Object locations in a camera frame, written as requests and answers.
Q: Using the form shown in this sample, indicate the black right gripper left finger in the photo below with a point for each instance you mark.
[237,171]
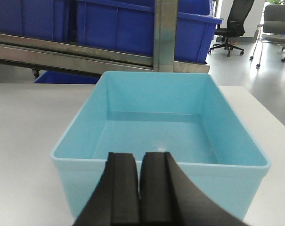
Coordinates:
[115,200]

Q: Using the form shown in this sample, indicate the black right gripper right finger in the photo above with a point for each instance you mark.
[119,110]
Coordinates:
[169,198]

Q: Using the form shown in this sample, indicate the light blue plastic box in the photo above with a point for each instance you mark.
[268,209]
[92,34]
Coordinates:
[185,114]

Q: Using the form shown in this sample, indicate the blue crate under shelf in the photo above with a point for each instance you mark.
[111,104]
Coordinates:
[50,77]

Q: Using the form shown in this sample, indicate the stainless steel shelf rack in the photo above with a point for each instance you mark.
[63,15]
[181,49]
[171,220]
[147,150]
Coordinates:
[75,59]

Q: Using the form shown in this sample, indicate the large blue crate right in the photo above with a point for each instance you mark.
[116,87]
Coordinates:
[128,26]

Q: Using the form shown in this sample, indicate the large blue crate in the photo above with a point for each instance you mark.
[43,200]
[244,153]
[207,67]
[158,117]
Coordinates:
[128,26]
[41,19]

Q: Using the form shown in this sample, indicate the black office chair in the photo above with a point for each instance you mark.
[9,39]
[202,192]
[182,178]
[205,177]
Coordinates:
[235,26]

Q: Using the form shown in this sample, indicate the large blue crate left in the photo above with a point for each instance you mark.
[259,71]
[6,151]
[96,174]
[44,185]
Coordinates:
[41,19]

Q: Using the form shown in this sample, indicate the grey office chair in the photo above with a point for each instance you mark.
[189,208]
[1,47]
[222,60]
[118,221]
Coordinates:
[273,27]

